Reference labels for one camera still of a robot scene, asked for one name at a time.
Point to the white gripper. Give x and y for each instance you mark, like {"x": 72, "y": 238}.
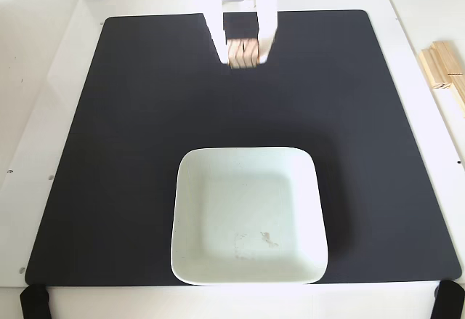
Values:
{"x": 267, "y": 17}

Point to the grooved wooden block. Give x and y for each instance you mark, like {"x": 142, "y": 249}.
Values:
{"x": 244, "y": 54}

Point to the white square plate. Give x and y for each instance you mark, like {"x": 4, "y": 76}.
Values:
{"x": 250, "y": 217}

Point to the black table mat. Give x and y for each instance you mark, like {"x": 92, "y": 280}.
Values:
{"x": 254, "y": 115}

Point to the black table clamp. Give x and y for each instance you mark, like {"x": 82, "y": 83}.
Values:
{"x": 34, "y": 302}
{"x": 447, "y": 301}

